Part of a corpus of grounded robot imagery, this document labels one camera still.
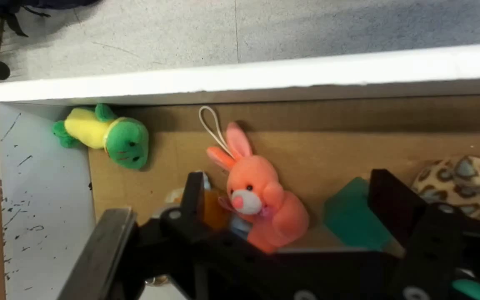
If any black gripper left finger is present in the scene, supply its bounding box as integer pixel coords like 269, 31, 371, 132
56, 209, 136, 300

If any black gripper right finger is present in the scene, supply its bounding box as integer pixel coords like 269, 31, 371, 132
368, 169, 426, 257

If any teal plastic cup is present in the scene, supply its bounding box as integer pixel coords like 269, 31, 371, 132
321, 177, 396, 252

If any teal plastic toy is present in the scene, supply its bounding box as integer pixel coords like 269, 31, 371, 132
451, 279, 480, 300

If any green yellow plush turtle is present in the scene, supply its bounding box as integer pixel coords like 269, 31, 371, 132
51, 104, 149, 171

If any brown blue plush keychain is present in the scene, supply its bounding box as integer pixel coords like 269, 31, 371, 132
161, 172, 249, 239

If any leopard print plush toy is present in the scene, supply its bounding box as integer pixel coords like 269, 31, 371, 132
411, 156, 480, 221

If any pink orange plush bunny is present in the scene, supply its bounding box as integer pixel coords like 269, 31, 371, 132
198, 106, 309, 254

